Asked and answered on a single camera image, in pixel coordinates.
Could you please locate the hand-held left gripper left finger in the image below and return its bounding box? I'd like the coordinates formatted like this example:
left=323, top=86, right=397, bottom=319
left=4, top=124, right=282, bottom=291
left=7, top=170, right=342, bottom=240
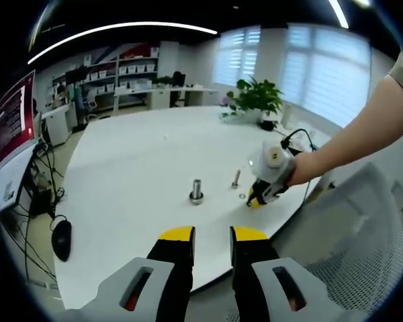
left=90, top=225, right=196, bottom=322

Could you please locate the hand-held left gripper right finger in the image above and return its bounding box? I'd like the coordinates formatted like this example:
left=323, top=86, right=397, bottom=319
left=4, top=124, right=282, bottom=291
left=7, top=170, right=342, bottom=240
left=230, top=225, right=337, bottom=322

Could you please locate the thick steel threaded stud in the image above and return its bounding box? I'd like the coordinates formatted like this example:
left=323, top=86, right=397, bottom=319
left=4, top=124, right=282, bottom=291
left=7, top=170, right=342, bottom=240
left=189, top=179, right=205, bottom=205

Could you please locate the green potted plant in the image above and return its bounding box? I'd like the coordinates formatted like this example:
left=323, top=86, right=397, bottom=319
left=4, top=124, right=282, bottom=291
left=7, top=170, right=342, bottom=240
left=226, top=76, right=285, bottom=118

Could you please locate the grey mesh office chair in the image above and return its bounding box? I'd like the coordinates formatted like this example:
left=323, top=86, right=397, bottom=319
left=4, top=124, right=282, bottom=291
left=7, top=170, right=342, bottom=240
left=271, top=162, right=403, bottom=322

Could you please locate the black computer mouse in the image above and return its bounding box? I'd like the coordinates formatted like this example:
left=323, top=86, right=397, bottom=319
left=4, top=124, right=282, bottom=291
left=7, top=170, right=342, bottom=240
left=51, top=219, right=73, bottom=262

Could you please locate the wide window with blinds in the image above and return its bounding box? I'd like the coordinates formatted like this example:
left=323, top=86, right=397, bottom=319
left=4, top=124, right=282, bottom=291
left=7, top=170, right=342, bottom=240
left=281, top=25, right=372, bottom=128

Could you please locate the narrow window with blinds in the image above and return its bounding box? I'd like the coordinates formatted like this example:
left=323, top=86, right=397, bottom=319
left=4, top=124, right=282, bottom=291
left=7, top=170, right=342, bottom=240
left=216, top=28, right=261, bottom=87

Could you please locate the black office chair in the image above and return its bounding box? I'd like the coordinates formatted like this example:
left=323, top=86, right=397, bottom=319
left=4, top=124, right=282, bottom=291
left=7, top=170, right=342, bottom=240
left=172, top=71, right=186, bottom=108

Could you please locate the white counter desk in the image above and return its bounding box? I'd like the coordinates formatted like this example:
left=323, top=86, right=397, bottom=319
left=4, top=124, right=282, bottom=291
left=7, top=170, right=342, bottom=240
left=116, top=87, right=219, bottom=110

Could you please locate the straight ceiling light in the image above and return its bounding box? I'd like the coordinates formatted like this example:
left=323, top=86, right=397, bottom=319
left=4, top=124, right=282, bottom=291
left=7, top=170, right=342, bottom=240
left=328, top=0, right=350, bottom=30

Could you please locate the white shelving unit with bins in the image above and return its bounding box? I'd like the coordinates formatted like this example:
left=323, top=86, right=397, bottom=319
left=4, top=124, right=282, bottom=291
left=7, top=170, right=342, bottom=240
left=52, top=46, right=161, bottom=111

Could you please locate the white low cabinet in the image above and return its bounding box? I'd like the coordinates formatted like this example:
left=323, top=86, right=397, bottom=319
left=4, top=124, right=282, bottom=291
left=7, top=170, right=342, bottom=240
left=40, top=102, right=78, bottom=147

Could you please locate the long curved ceiling light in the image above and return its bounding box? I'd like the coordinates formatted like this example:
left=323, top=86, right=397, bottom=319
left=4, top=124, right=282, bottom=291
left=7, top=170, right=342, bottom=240
left=27, top=22, right=218, bottom=65

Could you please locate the white laptop with red screen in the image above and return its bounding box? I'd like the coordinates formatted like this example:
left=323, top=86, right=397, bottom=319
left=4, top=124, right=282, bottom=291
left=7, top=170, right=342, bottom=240
left=0, top=70, right=38, bottom=214

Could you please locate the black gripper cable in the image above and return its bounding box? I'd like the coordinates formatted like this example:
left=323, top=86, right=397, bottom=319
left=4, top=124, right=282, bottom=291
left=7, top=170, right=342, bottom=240
left=280, top=129, right=320, bottom=154

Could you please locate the tangle of black cables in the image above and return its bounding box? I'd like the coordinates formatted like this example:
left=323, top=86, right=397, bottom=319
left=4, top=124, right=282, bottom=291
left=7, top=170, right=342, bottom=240
left=0, top=144, right=66, bottom=279

